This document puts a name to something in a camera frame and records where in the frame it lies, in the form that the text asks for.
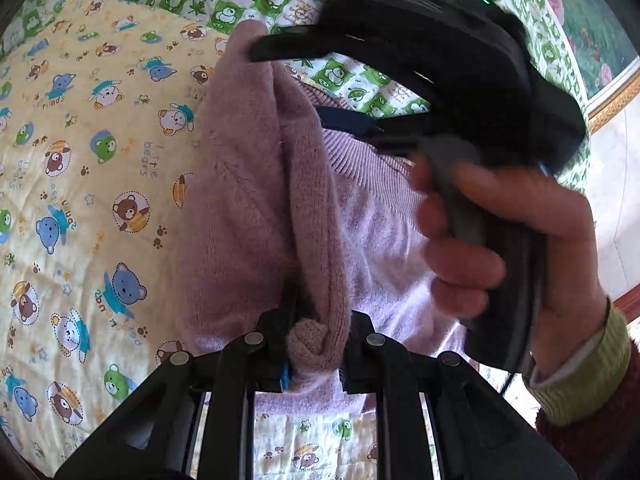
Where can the person's right hand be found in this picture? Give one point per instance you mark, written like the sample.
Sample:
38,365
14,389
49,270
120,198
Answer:
538,266

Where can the pink knit sweater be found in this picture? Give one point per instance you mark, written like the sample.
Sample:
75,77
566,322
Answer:
278,203

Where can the yellow cartoon bear bedsheet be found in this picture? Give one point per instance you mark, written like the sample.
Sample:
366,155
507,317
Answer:
102,119

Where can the landscape painting with gold frame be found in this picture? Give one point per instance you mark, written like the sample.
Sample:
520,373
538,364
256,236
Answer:
608,62

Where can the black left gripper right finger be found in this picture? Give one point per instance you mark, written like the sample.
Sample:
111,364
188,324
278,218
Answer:
438,418

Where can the green frog pattern quilt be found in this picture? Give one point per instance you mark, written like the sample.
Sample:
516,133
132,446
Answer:
310,15

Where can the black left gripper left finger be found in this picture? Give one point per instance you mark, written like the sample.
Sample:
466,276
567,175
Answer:
194,411

